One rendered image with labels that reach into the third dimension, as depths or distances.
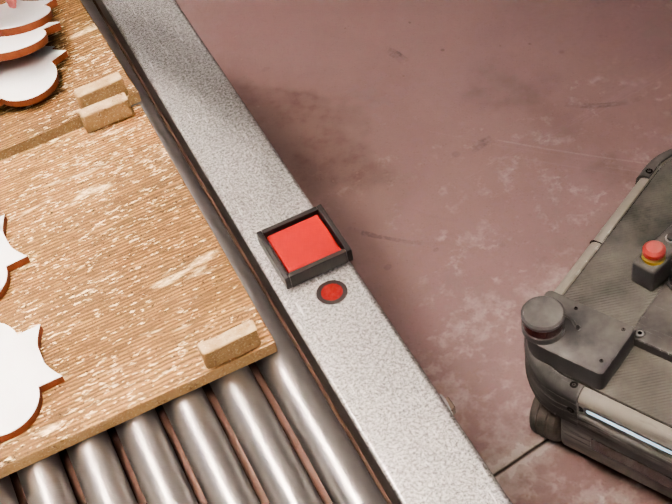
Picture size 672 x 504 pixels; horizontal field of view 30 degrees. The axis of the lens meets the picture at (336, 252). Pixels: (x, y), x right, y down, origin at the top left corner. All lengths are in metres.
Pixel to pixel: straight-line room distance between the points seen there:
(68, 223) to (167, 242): 0.12
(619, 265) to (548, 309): 0.21
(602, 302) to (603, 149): 0.65
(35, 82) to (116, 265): 0.31
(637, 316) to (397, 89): 1.00
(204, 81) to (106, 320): 0.38
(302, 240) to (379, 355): 0.16
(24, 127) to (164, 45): 0.21
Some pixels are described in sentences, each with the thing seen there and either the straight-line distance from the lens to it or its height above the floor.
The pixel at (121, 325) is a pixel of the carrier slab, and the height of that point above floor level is 0.94.
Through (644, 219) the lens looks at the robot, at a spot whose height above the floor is 0.24.
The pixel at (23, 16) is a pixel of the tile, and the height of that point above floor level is 0.98.
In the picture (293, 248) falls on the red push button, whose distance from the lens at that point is 1.30.
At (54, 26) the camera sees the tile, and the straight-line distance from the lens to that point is 1.59.
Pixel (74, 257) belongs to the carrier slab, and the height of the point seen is 0.94.
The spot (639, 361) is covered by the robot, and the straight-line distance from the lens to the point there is 2.04.
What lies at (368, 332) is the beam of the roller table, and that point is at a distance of 1.23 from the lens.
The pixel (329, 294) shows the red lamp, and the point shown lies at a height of 0.92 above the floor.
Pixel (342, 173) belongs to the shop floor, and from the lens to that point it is 2.69.
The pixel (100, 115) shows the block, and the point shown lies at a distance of 1.47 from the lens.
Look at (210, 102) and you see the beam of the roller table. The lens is 1.50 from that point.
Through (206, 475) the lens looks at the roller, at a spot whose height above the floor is 0.92.
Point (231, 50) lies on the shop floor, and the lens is 3.06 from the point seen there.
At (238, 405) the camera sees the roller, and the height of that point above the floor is 0.92.
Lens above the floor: 1.88
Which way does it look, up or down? 48 degrees down
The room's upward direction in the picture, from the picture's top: 12 degrees counter-clockwise
